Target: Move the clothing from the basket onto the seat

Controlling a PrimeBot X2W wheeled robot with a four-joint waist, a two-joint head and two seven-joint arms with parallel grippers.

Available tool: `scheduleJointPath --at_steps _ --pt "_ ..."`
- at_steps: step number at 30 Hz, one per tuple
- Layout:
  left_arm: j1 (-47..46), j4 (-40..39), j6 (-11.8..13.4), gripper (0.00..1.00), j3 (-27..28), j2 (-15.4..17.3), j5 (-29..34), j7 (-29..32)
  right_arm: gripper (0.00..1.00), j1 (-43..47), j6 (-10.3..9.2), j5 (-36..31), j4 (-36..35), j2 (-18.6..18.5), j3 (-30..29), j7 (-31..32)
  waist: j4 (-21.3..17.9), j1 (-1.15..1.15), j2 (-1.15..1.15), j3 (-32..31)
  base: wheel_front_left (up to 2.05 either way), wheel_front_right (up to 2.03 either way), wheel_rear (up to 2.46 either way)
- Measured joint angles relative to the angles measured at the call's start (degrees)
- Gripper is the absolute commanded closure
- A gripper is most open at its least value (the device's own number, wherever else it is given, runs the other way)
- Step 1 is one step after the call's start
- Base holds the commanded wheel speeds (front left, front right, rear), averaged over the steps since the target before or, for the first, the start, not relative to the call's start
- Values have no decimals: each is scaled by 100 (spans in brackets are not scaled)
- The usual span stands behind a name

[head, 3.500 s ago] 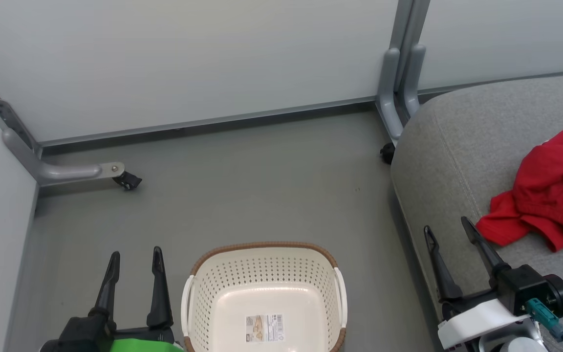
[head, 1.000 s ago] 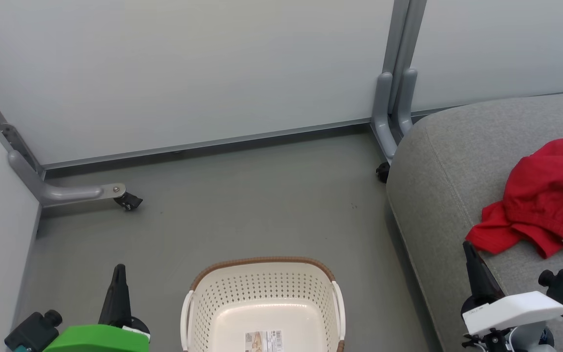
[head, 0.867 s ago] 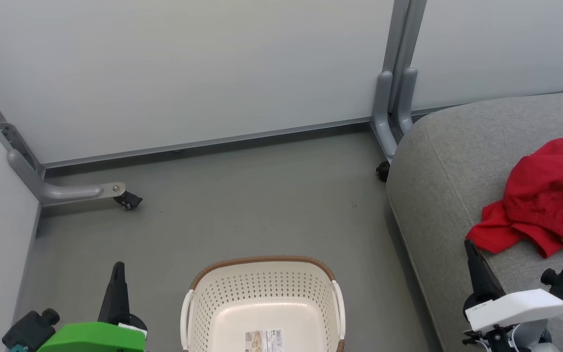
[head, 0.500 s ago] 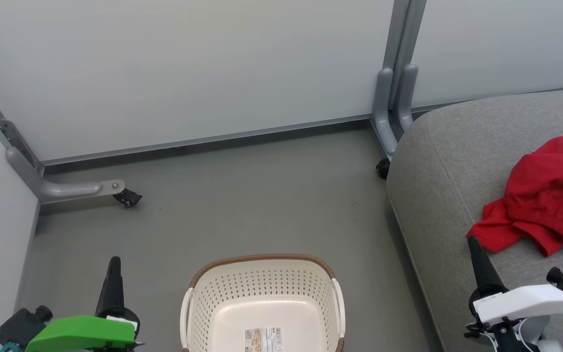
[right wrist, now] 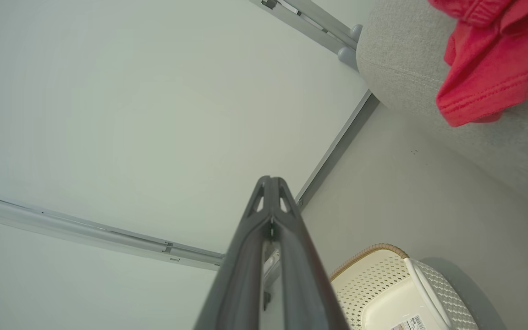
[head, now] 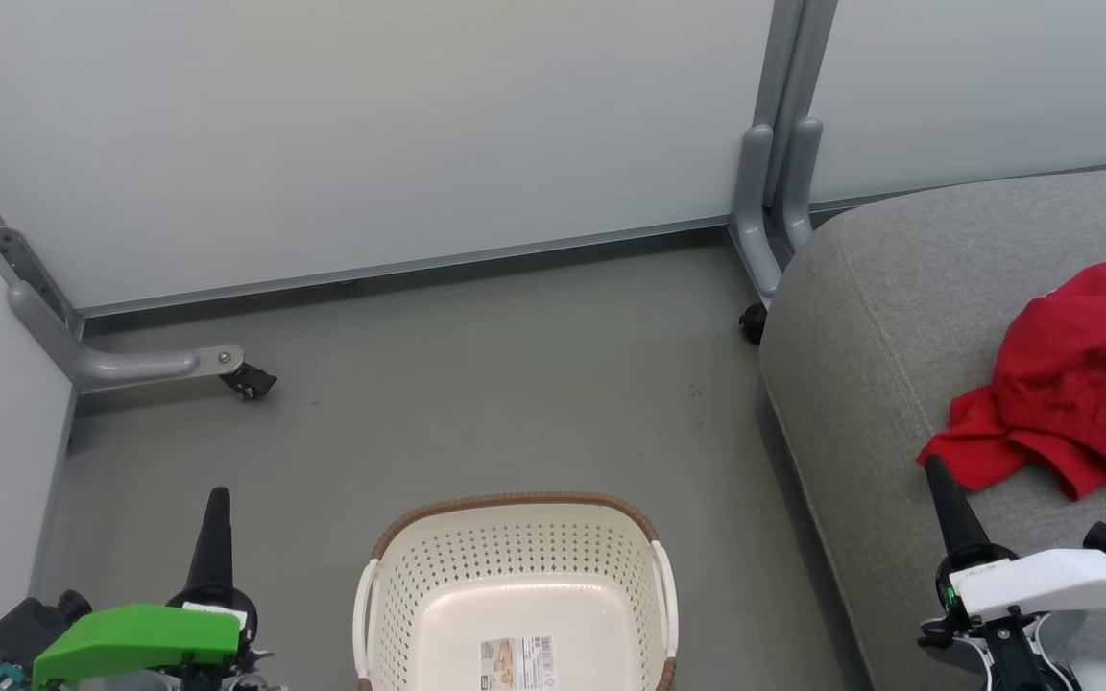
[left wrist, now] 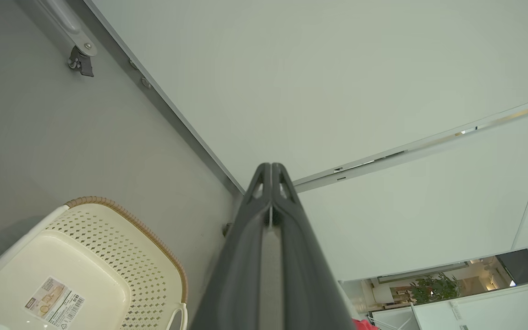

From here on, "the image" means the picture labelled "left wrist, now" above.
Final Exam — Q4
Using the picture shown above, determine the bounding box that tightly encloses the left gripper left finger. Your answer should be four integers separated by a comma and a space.
191, 163, 272, 330

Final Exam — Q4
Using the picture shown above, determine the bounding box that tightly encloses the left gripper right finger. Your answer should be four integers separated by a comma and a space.
271, 163, 356, 330

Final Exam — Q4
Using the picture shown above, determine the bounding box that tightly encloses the cream perforated laundry basket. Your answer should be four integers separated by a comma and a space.
0, 196, 189, 330

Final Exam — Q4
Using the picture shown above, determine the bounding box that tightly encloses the green potted plant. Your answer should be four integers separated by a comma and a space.
408, 272, 462, 306

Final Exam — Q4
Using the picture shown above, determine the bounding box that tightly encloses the printed barcode label sticker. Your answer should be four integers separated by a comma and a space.
23, 275, 86, 327

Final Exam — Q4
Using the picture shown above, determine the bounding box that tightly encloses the dark flat screen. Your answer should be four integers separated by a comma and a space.
495, 248, 528, 286

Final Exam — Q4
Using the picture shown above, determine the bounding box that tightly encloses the black caster wheel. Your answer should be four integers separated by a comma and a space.
66, 45, 95, 78

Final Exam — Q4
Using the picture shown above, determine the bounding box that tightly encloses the grey metal frame leg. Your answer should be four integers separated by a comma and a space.
35, 0, 98, 58

